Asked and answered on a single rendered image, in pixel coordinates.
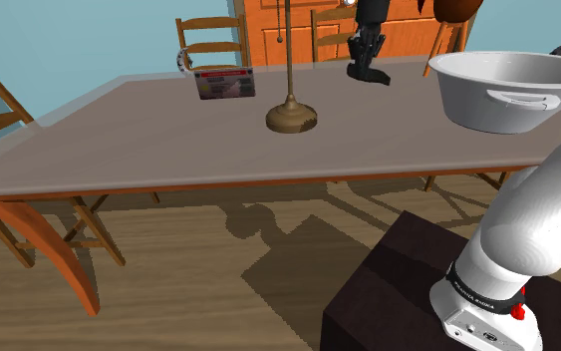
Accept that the white basin with handles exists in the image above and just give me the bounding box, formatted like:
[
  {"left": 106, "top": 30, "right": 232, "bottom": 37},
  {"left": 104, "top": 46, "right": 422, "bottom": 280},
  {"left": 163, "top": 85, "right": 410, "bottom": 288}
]
[{"left": 426, "top": 50, "right": 561, "bottom": 136}]

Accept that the grey top wooden table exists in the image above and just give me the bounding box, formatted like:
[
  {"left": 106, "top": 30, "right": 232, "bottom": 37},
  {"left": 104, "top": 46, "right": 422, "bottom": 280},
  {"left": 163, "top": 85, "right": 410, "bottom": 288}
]
[{"left": 0, "top": 53, "right": 561, "bottom": 318}]

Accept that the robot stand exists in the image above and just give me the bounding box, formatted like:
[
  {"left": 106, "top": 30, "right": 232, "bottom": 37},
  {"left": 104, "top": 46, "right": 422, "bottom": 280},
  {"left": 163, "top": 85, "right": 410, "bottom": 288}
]
[{"left": 319, "top": 209, "right": 561, "bottom": 351}]

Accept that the grey card with red stripe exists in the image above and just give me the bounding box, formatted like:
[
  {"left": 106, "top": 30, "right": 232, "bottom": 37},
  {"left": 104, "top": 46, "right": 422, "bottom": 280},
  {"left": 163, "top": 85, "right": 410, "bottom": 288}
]
[{"left": 193, "top": 68, "right": 257, "bottom": 102}]

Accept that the wooden stool with brown seat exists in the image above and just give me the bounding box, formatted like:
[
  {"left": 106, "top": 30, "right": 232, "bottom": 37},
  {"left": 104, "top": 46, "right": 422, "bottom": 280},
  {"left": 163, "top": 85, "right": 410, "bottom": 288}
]
[{"left": 418, "top": 0, "right": 485, "bottom": 79}]

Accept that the brass lamp stand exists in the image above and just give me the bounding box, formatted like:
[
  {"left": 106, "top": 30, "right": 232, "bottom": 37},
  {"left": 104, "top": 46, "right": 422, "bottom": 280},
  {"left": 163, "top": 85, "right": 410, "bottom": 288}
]
[{"left": 265, "top": 0, "right": 319, "bottom": 135}]

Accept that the speckled grey curved band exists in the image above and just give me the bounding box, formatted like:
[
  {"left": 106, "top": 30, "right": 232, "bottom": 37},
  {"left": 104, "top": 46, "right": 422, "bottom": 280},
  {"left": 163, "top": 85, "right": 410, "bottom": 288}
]
[{"left": 175, "top": 47, "right": 196, "bottom": 77}]

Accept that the orange wooden door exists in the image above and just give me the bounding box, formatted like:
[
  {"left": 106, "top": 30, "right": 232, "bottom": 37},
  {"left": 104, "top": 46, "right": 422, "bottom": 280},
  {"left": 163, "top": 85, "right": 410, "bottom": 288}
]
[{"left": 243, "top": 0, "right": 478, "bottom": 68}]

